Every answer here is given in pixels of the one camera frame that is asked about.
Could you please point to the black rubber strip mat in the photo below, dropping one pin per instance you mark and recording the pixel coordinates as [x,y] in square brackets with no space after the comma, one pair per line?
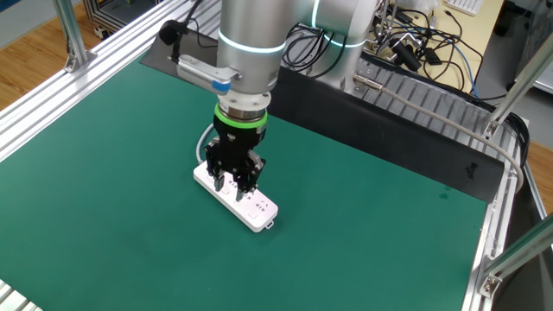
[389,134]

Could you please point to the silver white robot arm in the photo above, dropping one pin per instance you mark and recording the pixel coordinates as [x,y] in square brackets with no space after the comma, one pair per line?
[250,34]

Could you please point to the black white striped cart frame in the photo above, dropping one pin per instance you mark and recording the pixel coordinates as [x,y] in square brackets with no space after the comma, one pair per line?
[112,15]

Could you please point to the white computer keyboard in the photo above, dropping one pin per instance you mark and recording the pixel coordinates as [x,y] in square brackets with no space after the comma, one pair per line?
[466,5]

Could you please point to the green table mat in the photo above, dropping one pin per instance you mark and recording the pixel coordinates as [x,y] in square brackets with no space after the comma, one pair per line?
[345,242]

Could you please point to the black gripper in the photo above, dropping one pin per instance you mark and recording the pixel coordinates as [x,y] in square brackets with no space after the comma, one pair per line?
[235,147]

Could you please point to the beige desk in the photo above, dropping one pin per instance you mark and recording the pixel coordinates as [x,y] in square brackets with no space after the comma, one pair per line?
[488,39]

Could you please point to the aluminium profile side rail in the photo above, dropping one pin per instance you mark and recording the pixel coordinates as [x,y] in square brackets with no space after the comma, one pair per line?
[65,90]
[488,259]

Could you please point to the white four-socket power strip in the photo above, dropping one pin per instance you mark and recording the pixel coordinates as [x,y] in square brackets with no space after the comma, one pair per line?
[259,211]

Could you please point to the aluminium frame post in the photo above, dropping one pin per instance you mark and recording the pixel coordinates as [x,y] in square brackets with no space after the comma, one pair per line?
[523,82]
[71,34]
[518,250]

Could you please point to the silver blue wrist camera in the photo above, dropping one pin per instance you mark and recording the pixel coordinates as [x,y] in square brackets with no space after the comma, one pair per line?
[198,71]

